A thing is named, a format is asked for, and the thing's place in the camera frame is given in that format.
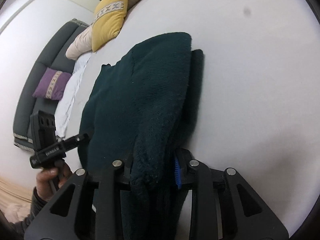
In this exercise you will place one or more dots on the purple cushion with band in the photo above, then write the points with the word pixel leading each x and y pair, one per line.
pixel 52 85

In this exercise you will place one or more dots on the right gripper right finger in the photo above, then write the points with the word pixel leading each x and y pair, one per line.
pixel 224 205

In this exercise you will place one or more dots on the left hand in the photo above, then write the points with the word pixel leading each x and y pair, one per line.
pixel 44 180

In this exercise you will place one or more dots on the dark grey upholstered headboard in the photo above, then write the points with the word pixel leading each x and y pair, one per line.
pixel 53 56

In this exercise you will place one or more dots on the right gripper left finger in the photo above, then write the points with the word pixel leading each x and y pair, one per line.
pixel 86 207

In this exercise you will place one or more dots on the yellow cushion with patterned band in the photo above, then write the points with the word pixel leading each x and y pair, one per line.
pixel 109 17

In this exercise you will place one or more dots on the left dark sleeve forearm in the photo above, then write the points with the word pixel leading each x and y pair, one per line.
pixel 37 205

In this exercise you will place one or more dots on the white bed sheet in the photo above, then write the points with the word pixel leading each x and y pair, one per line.
pixel 259 107

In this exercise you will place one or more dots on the dark green knitted sweater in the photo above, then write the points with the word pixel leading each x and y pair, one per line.
pixel 145 105

